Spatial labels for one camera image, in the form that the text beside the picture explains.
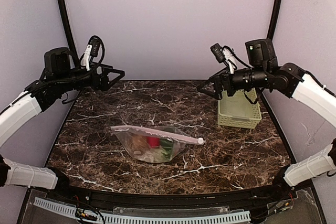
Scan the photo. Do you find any brown potato toy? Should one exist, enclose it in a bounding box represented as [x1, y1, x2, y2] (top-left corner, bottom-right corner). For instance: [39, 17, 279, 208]
[131, 135, 148, 152]

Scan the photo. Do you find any dark green pepper toy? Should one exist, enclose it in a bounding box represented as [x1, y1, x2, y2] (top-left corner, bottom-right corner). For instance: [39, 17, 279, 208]
[160, 140, 174, 150]

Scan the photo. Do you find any clear zip top bag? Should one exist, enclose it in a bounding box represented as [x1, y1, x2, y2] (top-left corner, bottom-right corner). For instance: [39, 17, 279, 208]
[111, 125, 205, 164]

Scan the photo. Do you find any red pepper toy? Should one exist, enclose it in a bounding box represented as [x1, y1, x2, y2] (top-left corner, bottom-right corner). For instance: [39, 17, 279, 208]
[146, 136, 160, 148]

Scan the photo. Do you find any white garlic toy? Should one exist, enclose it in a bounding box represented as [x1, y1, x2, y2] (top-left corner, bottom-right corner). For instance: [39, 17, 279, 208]
[143, 150, 164, 163]

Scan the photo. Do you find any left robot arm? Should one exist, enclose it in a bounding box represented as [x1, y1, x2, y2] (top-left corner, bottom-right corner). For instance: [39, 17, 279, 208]
[1, 47, 125, 190]

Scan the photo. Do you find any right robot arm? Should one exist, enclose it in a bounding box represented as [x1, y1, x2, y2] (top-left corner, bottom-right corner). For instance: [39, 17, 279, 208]
[197, 39, 335, 188]

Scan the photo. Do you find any green plastic basket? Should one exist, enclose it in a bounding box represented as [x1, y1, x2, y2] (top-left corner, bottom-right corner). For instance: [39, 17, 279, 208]
[217, 89, 262, 129]

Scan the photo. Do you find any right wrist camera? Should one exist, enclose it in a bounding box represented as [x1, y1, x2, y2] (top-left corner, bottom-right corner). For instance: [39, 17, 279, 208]
[210, 43, 249, 74]

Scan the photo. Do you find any right black corner post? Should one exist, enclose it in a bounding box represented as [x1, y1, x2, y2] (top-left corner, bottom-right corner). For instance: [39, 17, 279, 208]
[266, 0, 282, 40]

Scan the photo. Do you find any black front table rail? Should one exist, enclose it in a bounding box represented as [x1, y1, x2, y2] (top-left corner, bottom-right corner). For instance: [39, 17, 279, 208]
[44, 166, 297, 211]

